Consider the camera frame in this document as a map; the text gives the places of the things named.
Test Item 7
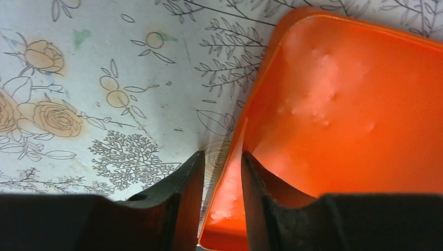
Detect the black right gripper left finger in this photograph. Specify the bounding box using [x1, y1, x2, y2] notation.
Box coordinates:
[1, 151, 205, 250]

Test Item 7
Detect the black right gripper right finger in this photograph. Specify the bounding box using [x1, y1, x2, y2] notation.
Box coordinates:
[241, 152, 442, 250]

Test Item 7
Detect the orange box lid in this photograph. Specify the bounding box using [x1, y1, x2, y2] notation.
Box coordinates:
[199, 7, 442, 250]

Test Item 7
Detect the floral tablecloth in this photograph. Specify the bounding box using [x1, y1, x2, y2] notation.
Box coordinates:
[1, 1, 442, 250]

